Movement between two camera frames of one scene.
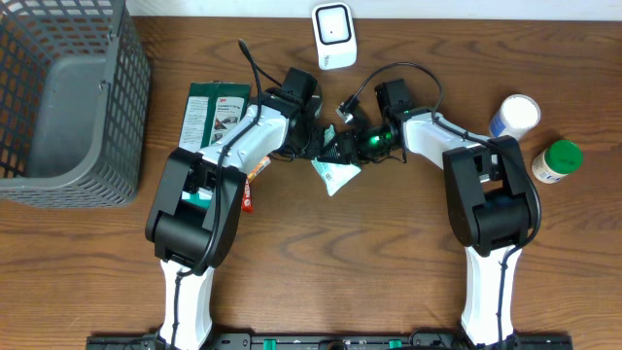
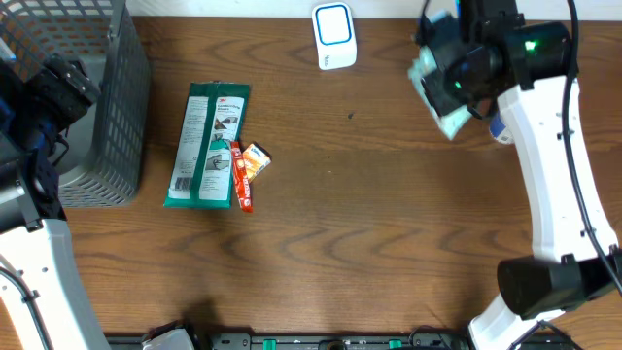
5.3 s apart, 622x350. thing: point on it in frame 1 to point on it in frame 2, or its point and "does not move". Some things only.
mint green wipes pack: (334, 176) to (450, 122)
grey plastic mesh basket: (75, 104) does not move
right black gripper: (345, 139) to (443, 100)
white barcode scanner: (334, 34) does not move
